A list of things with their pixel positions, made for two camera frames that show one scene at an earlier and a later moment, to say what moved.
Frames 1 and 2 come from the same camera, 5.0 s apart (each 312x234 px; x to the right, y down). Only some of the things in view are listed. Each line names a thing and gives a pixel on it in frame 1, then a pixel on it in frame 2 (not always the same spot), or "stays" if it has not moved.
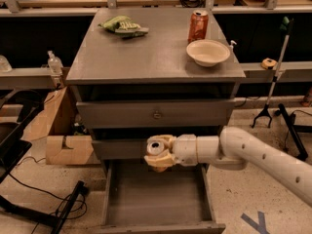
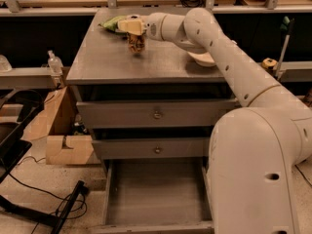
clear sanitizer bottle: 55,63 stays
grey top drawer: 171,113 stays
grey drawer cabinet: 142,72 stays
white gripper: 185,150 -> 151,25
